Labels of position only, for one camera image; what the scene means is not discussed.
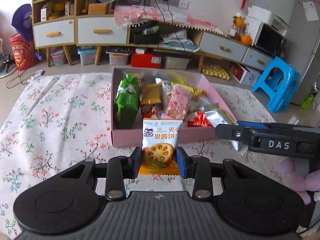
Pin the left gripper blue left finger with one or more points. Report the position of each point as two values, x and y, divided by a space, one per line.
118 169

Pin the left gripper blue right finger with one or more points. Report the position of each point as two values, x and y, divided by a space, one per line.
199 169

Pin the red candy packet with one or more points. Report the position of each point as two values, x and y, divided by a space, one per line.
198 119

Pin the orange jam biscuit packet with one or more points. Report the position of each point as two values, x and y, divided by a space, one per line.
159 143

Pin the pink wafer packet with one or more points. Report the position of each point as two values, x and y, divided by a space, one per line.
178 104

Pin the green snack packet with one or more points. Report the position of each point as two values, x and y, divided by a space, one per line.
126 102

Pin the yellow chip packet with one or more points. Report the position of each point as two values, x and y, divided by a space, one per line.
195 90

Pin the pink cardboard box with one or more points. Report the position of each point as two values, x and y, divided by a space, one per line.
133 137

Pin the blue plastic stool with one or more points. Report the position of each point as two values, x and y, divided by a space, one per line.
279 82

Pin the yellow egg tray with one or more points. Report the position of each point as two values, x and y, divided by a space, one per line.
216 71

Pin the red shoe box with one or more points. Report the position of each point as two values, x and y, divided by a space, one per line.
146 60

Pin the orange fruit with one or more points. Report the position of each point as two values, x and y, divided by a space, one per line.
246 40

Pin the red gift bag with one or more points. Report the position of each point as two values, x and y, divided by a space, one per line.
23 52

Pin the pink cloth cover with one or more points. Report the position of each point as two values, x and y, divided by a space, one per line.
130 15

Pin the wooden white TV cabinet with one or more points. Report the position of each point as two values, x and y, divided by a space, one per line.
91 23

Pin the purple hat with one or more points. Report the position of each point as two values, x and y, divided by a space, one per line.
22 22

